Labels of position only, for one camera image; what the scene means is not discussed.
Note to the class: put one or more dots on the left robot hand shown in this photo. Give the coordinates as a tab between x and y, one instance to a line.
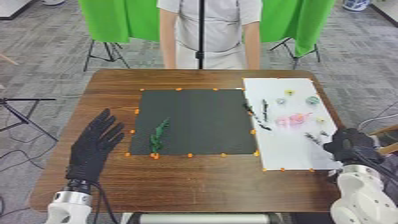
90	150

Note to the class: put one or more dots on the dark mat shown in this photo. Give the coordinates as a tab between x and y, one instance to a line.
200	123

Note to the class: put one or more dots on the black stand pole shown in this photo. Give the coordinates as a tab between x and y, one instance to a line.
200	33

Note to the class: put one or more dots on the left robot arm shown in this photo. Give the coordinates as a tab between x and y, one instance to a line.
67	208

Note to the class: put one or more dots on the blue and white vase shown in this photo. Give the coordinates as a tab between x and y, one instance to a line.
355	4

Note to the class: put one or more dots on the person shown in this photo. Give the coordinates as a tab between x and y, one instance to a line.
218	26

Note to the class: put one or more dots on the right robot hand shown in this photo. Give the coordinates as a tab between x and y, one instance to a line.
351	146

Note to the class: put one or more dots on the pale grey bar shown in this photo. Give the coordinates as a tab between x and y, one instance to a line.
200	219

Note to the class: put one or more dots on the black tripod stand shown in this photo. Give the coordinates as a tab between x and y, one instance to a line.
294	51
106	53

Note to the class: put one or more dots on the white sheet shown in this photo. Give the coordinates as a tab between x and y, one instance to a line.
289	146

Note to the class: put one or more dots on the green sprig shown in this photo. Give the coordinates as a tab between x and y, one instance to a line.
156	135

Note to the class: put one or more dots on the black folding stand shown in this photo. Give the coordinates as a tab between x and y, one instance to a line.
23	116

